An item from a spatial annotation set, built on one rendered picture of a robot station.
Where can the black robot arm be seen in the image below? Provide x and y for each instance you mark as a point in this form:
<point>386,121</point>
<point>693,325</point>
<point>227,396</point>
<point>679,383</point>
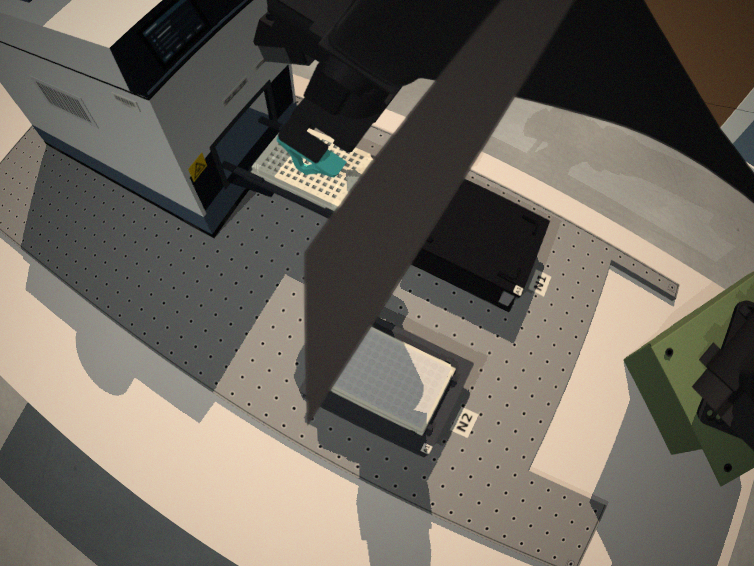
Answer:
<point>607,59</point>

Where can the small grey label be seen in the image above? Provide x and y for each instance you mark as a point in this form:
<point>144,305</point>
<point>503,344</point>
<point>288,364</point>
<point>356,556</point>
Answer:
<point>464,422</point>

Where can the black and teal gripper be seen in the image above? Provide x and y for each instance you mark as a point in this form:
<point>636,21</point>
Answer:
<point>347,128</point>

